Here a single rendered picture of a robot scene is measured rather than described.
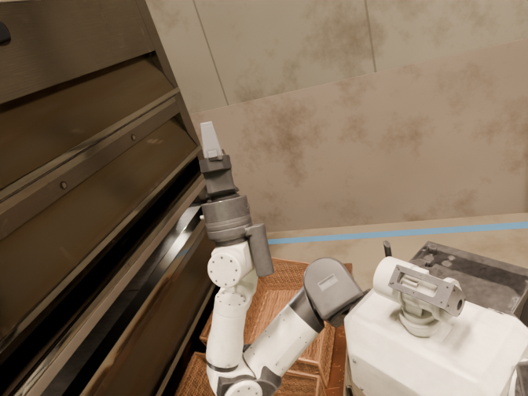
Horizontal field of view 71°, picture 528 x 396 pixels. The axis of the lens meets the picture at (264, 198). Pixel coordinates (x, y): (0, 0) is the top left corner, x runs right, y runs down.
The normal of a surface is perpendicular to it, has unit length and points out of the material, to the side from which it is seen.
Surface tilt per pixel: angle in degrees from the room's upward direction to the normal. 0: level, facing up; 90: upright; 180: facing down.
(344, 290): 34
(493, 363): 41
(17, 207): 90
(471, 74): 90
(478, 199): 90
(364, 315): 0
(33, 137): 70
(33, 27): 90
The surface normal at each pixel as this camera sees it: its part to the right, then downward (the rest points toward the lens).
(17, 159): 0.78, -0.41
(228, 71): -0.28, 0.50
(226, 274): -0.31, 0.12
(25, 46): 0.93, -0.12
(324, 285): -0.37, -0.43
